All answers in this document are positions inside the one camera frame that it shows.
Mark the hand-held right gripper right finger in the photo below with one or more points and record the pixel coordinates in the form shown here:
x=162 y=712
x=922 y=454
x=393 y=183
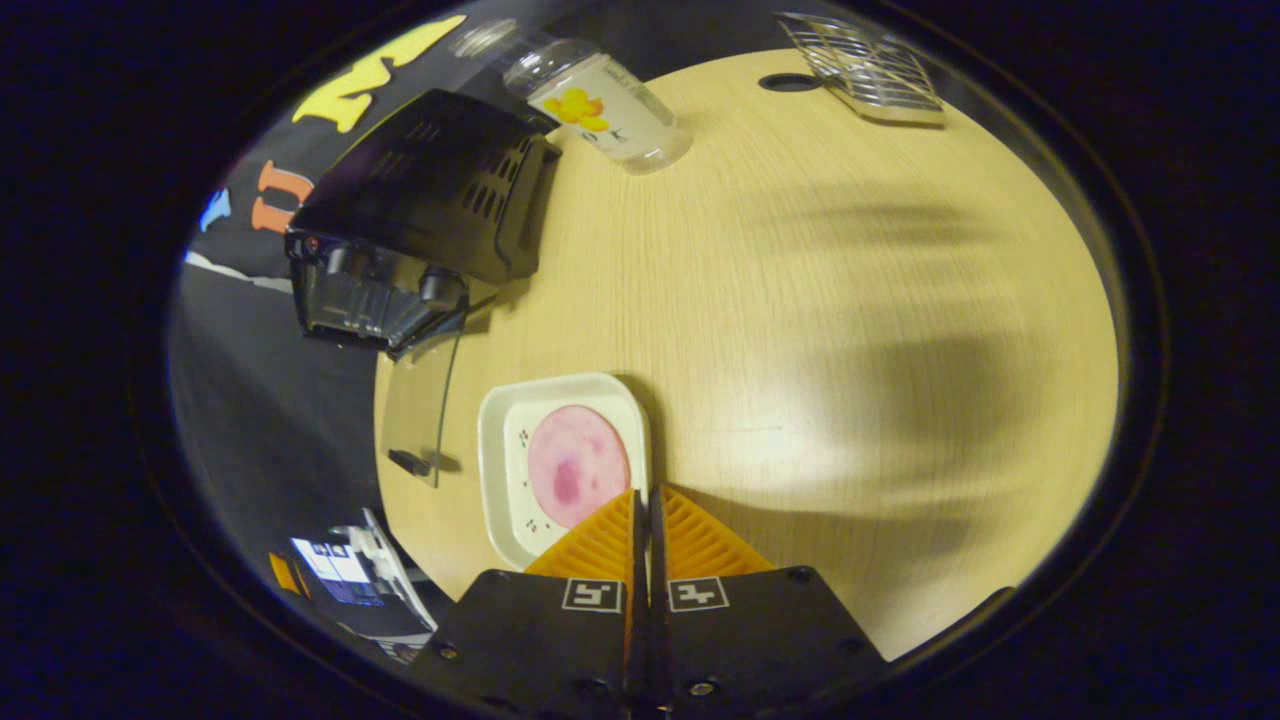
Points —
x=760 y=640

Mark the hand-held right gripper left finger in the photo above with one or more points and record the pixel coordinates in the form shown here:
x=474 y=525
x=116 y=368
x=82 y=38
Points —
x=540 y=640

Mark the pink ham slice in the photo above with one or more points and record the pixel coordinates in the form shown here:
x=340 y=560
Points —
x=580 y=460

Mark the white square plate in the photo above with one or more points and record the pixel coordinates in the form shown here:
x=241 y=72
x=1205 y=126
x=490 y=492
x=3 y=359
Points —
x=500 y=440

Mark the black electric oven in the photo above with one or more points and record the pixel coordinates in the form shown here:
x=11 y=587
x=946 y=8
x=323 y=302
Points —
x=420 y=190

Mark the white and blue box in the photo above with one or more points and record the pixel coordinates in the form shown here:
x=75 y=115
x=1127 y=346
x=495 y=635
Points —
x=350 y=580

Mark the clear glass bottle yellow label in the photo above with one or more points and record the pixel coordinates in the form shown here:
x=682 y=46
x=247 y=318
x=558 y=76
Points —
x=600 y=105

